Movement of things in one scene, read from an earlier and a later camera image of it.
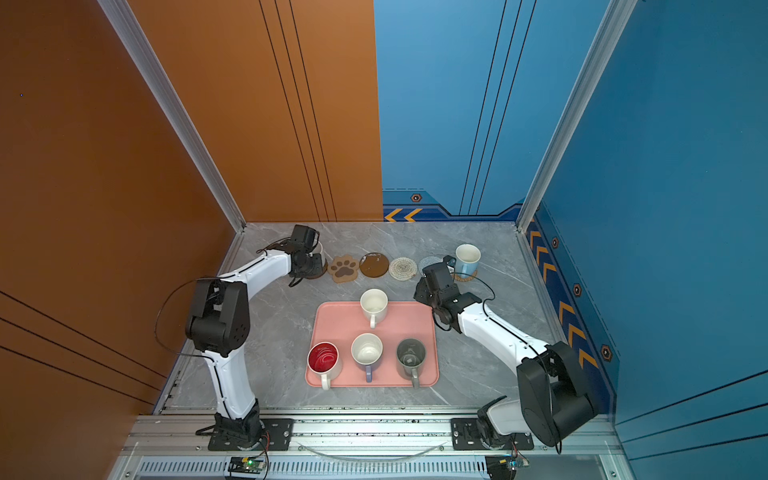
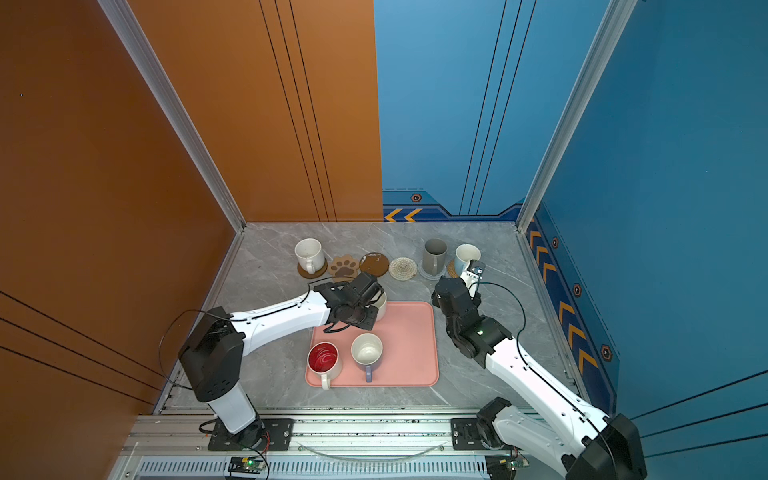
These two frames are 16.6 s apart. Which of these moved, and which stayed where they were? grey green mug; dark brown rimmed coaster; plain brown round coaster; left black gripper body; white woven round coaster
Moved: grey green mug; left black gripper body
Stayed: plain brown round coaster; white woven round coaster; dark brown rimmed coaster
